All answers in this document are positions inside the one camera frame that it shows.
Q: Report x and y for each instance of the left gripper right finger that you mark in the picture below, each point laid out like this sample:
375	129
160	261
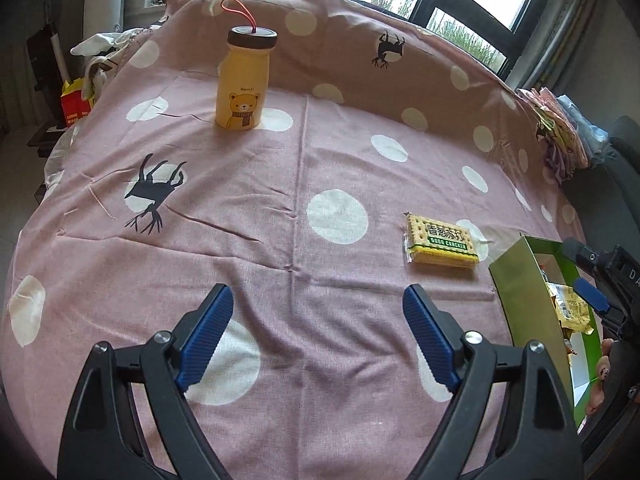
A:
536	437

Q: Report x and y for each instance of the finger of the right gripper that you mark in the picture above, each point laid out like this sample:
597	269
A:
591	295

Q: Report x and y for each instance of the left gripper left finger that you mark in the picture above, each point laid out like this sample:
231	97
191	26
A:
102	434

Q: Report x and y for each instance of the gold foil snack pack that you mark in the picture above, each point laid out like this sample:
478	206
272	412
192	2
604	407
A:
570	309

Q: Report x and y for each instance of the soda cracker pack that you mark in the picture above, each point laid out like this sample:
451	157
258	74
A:
429	241

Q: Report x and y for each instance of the person's hand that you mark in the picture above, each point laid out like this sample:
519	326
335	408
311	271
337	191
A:
603	367

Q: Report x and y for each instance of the green cardboard box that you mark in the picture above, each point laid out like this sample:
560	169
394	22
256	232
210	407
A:
522	275

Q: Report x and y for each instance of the dark grey sofa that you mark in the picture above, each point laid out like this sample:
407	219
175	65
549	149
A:
606	195

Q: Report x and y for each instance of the folded clothes pile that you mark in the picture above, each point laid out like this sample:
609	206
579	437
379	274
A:
572	140

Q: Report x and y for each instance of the pink polka dot bedsheet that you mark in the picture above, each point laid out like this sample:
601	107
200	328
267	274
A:
365	118

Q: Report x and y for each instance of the red yellow paper box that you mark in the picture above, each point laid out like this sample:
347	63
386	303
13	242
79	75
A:
74	105

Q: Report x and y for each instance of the yellow bear bottle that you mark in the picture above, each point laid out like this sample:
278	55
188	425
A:
244	72

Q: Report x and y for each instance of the white crumpled cloth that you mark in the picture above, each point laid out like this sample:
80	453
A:
105	54

